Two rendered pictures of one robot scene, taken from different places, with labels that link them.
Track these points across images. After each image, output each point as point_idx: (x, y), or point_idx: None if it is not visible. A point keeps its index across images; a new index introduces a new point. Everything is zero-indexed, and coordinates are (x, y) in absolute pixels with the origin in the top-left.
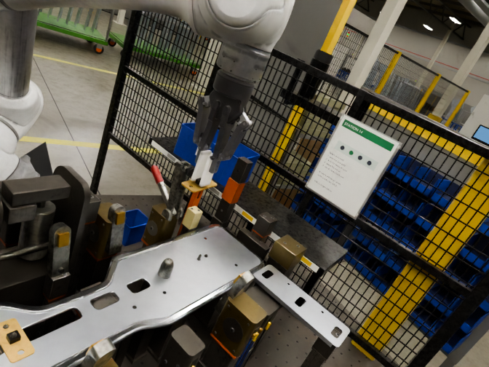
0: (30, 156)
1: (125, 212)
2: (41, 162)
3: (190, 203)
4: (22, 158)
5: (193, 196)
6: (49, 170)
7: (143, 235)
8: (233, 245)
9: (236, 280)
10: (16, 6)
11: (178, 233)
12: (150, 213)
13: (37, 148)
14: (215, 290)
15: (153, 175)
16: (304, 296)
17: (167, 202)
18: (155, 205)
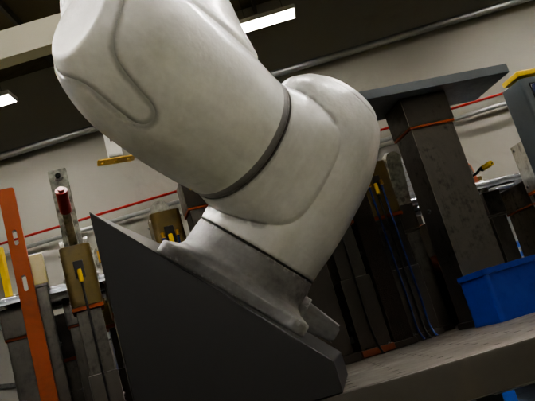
0: (153, 248)
1: (150, 213)
2: (149, 242)
3: (27, 253)
4: (180, 243)
5: (25, 240)
6: (153, 241)
7: (101, 294)
8: (10, 307)
9: None
10: None
11: (40, 313)
12: (91, 254)
13: (123, 231)
14: (104, 292)
15: (68, 200)
16: None
17: (80, 228)
18: (81, 243)
